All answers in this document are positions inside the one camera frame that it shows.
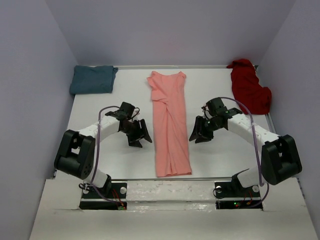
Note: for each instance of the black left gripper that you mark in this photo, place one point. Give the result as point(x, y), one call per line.
point(140, 133)

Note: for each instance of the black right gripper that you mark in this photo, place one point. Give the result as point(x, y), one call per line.
point(198, 129)

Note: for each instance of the pink t-shirt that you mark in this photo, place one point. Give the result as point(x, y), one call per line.
point(170, 124)

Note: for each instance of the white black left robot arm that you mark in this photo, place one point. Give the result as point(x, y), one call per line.
point(79, 150)

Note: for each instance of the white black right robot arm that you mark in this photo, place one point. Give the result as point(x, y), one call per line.
point(243, 125)

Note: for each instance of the crumpled red t-shirt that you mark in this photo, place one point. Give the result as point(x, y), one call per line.
point(246, 88)

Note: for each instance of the folded teal t-shirt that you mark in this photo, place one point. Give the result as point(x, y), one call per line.
point(93, 80)

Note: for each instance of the aluminium front rail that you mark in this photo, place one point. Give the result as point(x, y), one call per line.
point(163, 179)

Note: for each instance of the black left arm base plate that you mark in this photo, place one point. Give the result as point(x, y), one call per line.
point(113, 198)

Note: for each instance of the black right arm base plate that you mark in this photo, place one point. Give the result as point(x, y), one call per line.
point(230, 199)

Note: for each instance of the white table edge rail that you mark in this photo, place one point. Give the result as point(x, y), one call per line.
point(165, 67)

